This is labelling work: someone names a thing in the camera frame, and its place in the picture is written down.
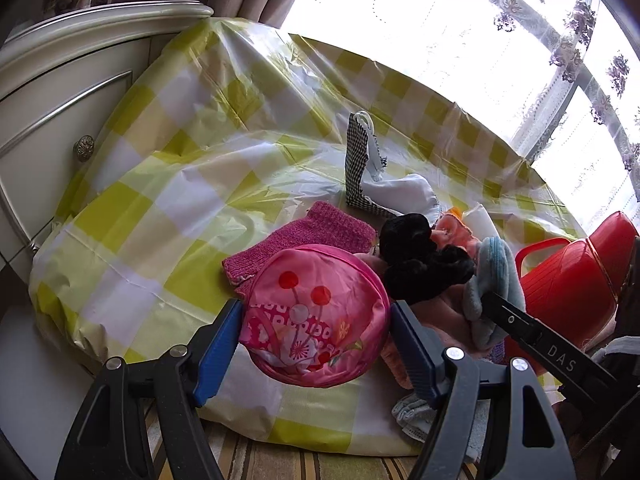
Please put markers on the pink round printed pouch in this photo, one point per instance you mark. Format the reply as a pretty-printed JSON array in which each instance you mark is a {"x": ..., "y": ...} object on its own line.
[{"x": 310, "y": 320}]

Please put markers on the red insulated container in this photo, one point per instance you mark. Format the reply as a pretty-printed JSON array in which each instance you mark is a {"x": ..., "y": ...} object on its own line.
[{"x": 565, "y": 285}]

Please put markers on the black fluffy plush item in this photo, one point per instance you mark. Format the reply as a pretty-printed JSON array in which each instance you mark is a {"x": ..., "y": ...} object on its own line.
[{"x": 415, "y": 255}]

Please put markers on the pink baby hat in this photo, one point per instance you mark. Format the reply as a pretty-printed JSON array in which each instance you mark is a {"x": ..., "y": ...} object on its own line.
[{"x": 452, "y": 232}]

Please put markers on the white bib with checked trim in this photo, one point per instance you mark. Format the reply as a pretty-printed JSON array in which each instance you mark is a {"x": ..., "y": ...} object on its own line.
[{"x": 400, "y": 192}]

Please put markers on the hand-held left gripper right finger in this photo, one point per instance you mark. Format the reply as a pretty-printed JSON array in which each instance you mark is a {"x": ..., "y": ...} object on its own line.
[{"x": 415, "y": 350}]

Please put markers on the yellow checked plastic tablecloth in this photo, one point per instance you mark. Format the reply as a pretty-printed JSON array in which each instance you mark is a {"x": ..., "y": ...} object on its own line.
[{"x": 175, "y": 185}]

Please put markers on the white lace curtain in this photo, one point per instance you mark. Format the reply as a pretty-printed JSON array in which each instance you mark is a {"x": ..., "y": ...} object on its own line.
[{"x": 565, "y": 25}]

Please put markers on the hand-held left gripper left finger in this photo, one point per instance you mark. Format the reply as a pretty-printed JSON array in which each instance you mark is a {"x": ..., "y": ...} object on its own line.
[{"x": 220, "y": 345}]

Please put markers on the blue-grey plush mitten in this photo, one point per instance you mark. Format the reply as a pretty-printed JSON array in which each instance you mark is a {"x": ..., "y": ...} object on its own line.
[{"x": 495, "y": 270}]

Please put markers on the striped cushion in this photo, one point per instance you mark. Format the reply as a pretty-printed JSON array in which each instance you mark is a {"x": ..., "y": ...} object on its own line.
[{"x": 300, "y": 465}]

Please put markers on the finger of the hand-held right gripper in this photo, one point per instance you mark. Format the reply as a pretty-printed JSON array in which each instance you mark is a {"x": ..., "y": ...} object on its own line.
[{"x": 510, "y": 317}]

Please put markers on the pink fleece cloth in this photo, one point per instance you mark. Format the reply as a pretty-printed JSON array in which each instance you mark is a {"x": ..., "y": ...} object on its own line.
[{"x": 440, "y": 312}]

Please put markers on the pink knitted garment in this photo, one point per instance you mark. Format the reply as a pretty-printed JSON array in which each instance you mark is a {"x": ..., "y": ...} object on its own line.
[{"x": 310, "y": 240}]

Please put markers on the orange fabric item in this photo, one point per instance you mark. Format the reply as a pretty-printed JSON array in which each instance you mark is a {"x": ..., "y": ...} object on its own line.
[{"x": 454, "y": 211}]

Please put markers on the white lace-edged cloth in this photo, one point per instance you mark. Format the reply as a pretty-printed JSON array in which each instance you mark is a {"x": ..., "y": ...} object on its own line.
[{"x": 415, "y": 410}]

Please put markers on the white cabinet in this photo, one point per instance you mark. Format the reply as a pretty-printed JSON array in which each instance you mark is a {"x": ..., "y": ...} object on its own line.
[{"x": 50, "y": 85}]

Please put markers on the metal cabinet knob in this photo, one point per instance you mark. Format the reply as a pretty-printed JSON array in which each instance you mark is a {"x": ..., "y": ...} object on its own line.
[{"x": 84, "y": 148}]

